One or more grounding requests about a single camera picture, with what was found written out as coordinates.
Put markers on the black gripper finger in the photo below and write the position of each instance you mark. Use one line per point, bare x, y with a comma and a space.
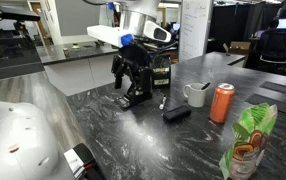
133, 81
117, 73

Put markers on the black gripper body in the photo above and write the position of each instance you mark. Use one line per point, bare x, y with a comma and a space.
134, 55

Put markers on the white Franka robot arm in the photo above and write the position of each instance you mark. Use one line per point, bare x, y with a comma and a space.
16, 140

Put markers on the white marker black cap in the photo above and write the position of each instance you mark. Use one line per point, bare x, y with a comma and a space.
163, 102

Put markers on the black digital scale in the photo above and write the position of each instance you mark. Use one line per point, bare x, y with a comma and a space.
124, 101

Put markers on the black coffee bag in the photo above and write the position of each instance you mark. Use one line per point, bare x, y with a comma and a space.
161, 71

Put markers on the white cabinet dark counter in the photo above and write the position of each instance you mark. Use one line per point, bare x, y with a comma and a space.
79, 66

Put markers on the black rectangular eraser block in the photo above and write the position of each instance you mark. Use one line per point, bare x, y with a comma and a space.
177, 113

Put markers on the small jar on counter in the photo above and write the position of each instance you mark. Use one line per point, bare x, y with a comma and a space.
66, 52

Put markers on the white ceramic mug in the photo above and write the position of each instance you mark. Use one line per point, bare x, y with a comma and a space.
195, 96

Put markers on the white whiteboard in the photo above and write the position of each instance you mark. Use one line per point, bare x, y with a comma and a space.
194, 28

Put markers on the orange drink can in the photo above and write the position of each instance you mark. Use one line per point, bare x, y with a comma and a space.
221, 103

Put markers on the black white controller box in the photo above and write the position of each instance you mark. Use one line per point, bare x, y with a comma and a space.
79, 161

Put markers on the brown cardboard box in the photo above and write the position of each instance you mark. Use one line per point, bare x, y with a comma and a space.
238, 48

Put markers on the green snack bag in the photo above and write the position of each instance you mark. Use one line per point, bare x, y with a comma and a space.
249, 143

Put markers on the black office chair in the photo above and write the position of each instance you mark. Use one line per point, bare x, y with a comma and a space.
278, 46

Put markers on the black inset table mat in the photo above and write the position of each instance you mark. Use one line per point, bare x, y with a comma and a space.
276, 104
283, 89

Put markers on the white wrist mount box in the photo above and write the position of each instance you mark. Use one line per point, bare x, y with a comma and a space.
108, 34

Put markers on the black camera on tripod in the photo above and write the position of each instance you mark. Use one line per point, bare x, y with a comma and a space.
14, 13

